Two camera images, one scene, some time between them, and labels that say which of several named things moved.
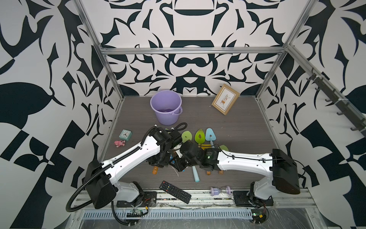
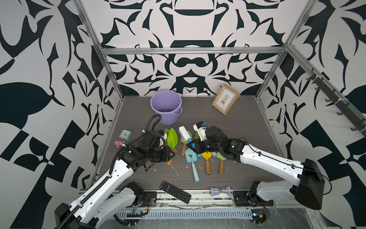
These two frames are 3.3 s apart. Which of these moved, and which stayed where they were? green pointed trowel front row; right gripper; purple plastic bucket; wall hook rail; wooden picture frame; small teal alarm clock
Moved: right gripper; green pointed trowel front row
Stayed: wooden picture frame; small teal alarm clock; wall hook rail; purple plastic bucket
